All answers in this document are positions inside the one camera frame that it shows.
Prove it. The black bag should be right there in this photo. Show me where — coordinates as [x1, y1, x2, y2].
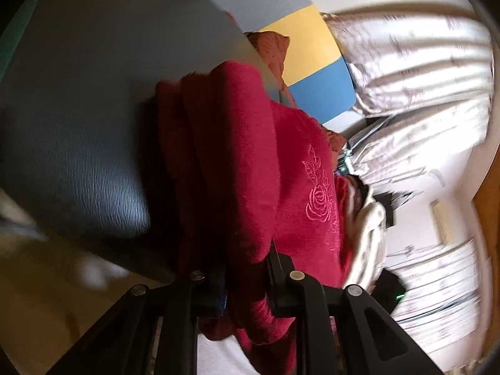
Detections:
[373, 191, 413, 228]

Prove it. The wooden door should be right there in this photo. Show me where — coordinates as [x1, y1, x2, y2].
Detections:
[471, 152, 500, 260]

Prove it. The red sweater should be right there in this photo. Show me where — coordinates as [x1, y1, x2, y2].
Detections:
[155, 60, 354, 373]

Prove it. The green glass table top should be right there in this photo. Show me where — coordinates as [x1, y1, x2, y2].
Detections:
[0, 0, 43, 83]

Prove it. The patterned white curtain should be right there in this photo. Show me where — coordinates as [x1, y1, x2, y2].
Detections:
[320, 4, 495, 354]

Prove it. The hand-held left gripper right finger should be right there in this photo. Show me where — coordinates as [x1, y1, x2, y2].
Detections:
[266, 242, 444, 375]

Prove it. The cream knitted cloth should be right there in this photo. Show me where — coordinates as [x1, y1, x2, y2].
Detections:
[344, 176, 388, 287]

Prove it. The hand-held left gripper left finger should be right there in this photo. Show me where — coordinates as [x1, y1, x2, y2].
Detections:
[47, 269, 229, 375]

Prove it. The rust quilted jacket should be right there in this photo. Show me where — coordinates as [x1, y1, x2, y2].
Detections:
[245, 30, 348, 153]

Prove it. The green plastic item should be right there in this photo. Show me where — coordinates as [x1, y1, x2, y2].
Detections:
[334, 146, 352, 176]

